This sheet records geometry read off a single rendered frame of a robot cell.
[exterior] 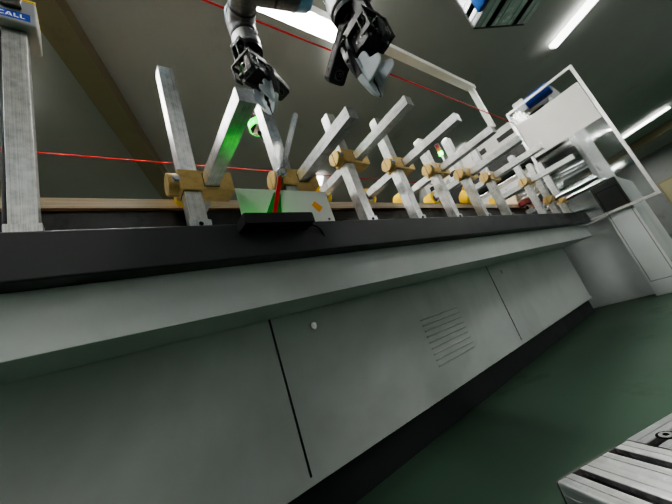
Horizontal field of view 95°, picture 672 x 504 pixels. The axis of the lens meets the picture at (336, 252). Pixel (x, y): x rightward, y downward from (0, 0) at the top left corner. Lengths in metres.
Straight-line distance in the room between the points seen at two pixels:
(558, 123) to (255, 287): 2.81
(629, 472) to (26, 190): 0.83
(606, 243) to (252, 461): 2.87
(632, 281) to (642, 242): 0.33
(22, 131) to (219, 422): 0.68
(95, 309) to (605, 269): 3.12
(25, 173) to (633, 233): 3.07
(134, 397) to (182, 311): 0.24
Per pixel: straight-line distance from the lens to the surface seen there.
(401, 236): 0.98
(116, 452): 0.82
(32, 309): 0.65
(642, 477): 0.38
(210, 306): 0.65
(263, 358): 0.88
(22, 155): 0.75
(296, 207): 0.80
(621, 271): 3.16
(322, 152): 0.78
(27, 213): 0.69
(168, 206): 0.95
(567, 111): 3.15
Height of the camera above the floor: 0.40
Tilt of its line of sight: 16 degrees up
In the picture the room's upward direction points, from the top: 19 degrees counter-clockwise
